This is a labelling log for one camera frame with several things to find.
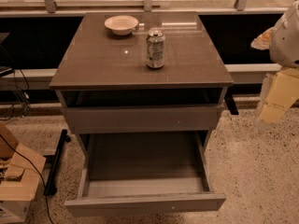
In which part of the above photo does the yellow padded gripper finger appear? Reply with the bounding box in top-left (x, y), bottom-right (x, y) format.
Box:
top-left (255, 68), bottom-right (299, 129)

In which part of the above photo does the grey drawer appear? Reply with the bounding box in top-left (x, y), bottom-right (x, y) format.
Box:
top-left (63, 105), bottom-right (222, 134)
top-left (64, 132), bottom-right (226, 217)

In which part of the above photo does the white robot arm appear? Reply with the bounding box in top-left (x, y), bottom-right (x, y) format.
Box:
top-left (250, 0), bottom-right (299, 129)

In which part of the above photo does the grey drawer cabinet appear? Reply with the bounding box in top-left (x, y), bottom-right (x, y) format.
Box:
top-left (50, 12), bottom-right (233, 148)

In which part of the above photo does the grey top drawer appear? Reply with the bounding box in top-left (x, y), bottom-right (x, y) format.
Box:
top-left (63, 105), bottom-right (222, 134)

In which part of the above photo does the green white soda can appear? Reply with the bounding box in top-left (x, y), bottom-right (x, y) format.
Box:
top-left (146, 29), bottom-right (165, 69)

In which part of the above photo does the white ceramic bowl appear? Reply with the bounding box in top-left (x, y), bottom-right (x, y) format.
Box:
top-left (105, 15), bottom-right (139, 35)

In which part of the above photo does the black metal stand leg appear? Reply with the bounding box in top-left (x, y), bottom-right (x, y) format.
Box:
top-left (44, 129), bottom-right (71, 196)

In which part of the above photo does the open cardboard box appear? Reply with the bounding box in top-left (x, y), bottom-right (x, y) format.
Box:
top-left (0, 123), bottom-right (46, 224)

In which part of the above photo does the black cable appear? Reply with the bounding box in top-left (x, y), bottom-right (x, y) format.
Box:
top-left (0, 133), bottom-right (55, 224)

